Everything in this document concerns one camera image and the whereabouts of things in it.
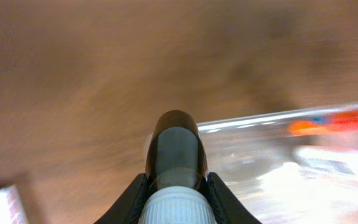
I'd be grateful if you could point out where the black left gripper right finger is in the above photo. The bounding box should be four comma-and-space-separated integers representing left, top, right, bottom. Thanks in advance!
202, 172, 261, 224

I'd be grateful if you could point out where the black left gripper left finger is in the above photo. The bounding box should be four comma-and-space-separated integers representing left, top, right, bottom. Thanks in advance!
94, 174, 148, 224

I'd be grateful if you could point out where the dark bottle with white cap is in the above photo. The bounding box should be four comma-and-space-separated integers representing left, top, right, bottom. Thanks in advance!
139, 110, 216, 224

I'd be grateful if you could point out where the white squeeze bottle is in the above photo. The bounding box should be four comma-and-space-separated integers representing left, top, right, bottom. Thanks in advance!
257, 146, 358, 223

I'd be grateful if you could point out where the orange tube with white cap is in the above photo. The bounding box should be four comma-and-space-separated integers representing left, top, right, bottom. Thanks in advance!
287, 110, 358, 136

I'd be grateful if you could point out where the clear plastic container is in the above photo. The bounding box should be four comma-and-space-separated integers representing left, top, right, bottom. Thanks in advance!
144, 100, 358, 224

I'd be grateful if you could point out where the white and green box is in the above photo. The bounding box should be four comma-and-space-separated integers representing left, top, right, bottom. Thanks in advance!
0, 185, 29, 224

